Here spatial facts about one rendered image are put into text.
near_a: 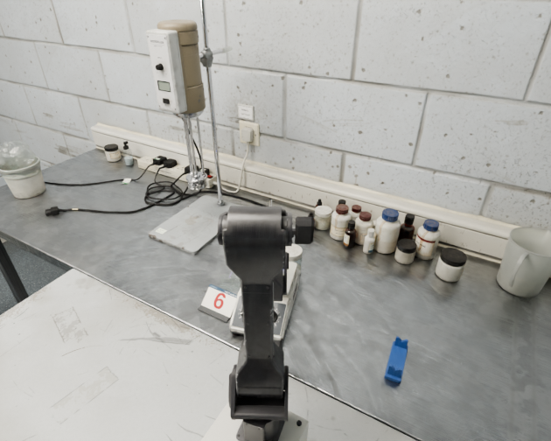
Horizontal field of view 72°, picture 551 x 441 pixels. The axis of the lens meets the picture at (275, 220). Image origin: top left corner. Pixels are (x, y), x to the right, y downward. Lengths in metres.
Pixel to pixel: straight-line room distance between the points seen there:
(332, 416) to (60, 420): 0.53
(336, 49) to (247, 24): 0.31
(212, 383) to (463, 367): 0.54
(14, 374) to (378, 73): 1.17
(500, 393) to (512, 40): 0.79
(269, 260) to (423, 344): 0.62
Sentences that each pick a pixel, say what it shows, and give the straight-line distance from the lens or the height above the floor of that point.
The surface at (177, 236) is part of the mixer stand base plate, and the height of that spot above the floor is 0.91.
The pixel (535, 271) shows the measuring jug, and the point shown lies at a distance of 1.15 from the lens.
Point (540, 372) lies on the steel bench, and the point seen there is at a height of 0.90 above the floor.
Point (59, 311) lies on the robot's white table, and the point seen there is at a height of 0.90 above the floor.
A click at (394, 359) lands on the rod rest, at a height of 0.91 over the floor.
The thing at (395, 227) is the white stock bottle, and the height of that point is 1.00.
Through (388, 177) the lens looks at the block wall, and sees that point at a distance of 1.27.
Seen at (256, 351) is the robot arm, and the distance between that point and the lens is 0.54.
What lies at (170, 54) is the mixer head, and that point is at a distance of 1.05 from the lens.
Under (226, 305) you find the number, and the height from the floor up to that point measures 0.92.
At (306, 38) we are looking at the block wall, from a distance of 1.25.
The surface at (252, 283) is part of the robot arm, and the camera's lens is 0.46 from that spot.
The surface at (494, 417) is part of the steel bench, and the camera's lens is 0.93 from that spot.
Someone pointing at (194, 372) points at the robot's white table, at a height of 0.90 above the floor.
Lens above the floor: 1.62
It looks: 33 degrees down
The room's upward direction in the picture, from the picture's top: straight up
